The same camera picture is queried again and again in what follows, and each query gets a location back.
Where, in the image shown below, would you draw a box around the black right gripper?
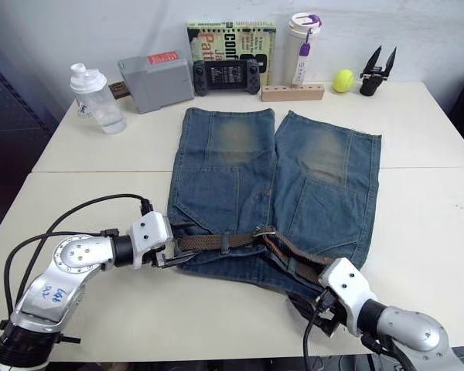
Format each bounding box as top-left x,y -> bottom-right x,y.
310,288 -> 348,340

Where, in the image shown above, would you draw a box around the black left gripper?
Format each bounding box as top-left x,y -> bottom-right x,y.
148,240 -> 198,270

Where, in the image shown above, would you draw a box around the brown braided belt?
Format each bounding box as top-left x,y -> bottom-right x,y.
171,226 -> 333,289

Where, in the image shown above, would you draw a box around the blue denim shorts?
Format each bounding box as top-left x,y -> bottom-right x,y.
165,107 -> 383,310

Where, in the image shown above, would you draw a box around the clear shaker bottle white lid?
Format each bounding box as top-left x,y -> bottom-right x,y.
69,63 -> 128,135

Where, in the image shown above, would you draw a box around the grey plastic box red label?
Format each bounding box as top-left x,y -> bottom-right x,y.
118,52 -> 196,115

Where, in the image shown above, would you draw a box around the small brown wooden item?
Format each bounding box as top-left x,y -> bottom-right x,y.
107,80 -> 128,100

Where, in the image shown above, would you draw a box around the black handheld game console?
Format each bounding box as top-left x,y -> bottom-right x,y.
192,60 -> 264,97

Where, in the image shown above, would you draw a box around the wooden block with holes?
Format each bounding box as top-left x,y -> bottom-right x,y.
261,83 -> 326,103

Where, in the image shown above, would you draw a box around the spiral bound book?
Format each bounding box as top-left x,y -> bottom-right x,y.
186,18 -> 278,87

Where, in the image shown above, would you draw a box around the yellow tennis ball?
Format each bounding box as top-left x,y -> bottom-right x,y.
333,69 -> 356,93

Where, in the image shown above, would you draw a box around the spare black two-finger gripper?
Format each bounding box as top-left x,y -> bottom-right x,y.
358,45 -> 397,97

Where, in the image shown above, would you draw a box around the white tumbler purple lid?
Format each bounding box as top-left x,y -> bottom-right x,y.
284,12 -> 325,87

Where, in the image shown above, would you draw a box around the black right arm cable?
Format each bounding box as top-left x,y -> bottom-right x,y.
302,289 -> 336,362

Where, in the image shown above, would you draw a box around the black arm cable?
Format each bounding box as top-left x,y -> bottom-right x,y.
302,289 -> 336,362
5,229 -> 119,322

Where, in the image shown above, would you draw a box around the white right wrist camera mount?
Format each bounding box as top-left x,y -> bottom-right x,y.
317,257 -> 379,337

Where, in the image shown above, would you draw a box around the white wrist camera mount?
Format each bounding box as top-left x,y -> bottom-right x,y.
129,210 -> 175,271
317,257 -> 379,337

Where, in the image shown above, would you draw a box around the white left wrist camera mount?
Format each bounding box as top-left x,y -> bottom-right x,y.
129,210 -> 175,271

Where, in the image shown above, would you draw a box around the black left camera cable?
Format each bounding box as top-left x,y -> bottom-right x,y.
21,193 -> 155,294

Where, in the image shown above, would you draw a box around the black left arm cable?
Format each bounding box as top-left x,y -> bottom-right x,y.
5,229 -> 119,322

